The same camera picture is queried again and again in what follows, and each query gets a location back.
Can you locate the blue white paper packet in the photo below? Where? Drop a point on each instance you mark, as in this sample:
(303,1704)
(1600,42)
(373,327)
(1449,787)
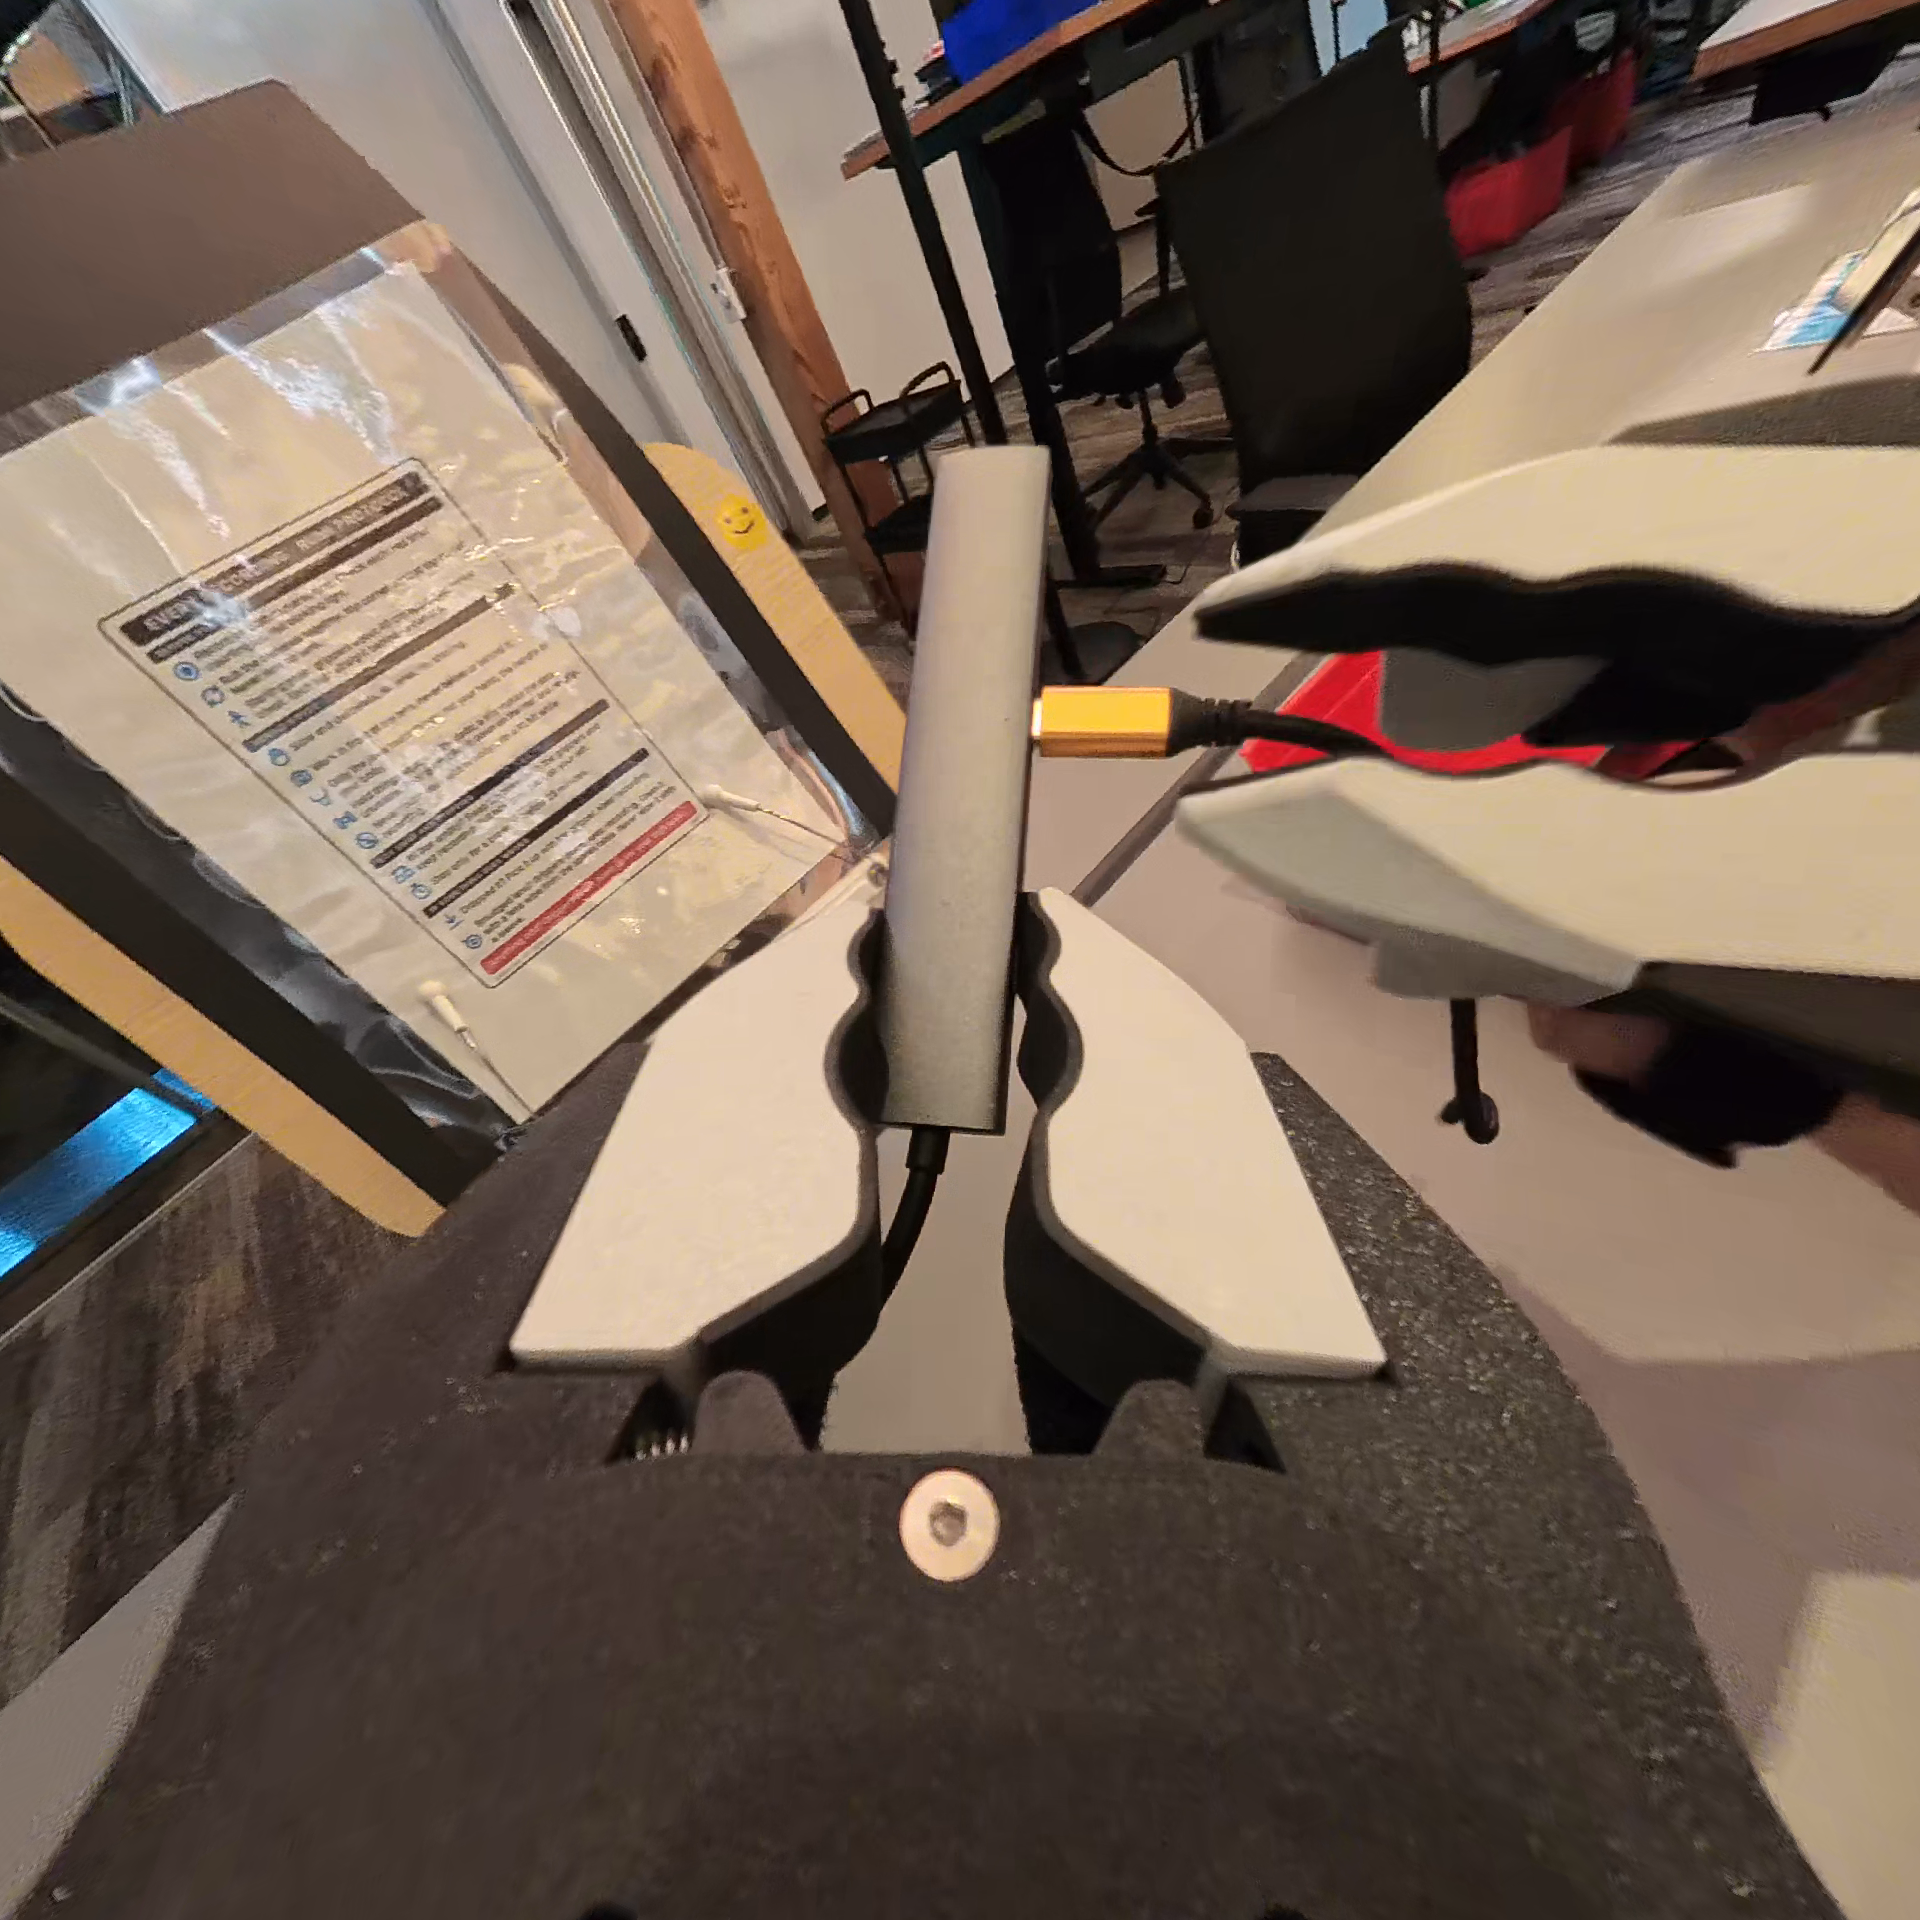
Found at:
(1837,293)

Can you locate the person's right hand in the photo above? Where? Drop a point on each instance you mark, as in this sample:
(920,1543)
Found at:
(1583,1038)

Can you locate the red plastic box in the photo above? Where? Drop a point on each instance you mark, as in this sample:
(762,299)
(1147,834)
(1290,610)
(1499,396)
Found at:
(1329,704)

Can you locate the black mesh office chair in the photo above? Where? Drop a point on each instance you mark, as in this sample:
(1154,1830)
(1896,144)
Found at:
(1305,284)

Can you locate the red storage bin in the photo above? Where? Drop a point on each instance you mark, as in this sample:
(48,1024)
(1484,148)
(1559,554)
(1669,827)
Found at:
(1515,188)

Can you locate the laminated instruction sheet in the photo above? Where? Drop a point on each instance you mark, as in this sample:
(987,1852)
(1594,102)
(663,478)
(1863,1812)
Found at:
(404,720)

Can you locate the black utility cart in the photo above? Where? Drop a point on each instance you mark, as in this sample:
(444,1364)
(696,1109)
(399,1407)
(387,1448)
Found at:
(892,452)

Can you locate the black swivel chair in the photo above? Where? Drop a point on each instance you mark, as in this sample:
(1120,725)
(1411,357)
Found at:
(1131,389)

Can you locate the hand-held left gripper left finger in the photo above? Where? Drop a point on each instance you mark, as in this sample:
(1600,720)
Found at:
(704,1184)

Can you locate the black stand pole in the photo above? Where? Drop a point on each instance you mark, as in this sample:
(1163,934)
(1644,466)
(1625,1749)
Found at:
(930,226)

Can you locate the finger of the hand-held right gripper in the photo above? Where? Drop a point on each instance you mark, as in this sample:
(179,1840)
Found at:
(1499,869)
(1621,517)

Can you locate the yellow smiley sticker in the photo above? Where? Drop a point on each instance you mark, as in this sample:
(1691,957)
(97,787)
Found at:
(738,525)

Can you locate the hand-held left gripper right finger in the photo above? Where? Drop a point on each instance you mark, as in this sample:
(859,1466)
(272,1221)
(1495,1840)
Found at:
(1184,1172)

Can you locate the wooden top desk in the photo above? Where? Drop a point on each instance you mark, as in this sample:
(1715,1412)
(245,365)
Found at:
(1036,84)

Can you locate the wooden post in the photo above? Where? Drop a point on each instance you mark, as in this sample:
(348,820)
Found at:
(733,226)

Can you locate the grey usb hub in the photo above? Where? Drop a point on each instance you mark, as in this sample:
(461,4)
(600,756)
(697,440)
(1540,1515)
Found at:
(963,780)

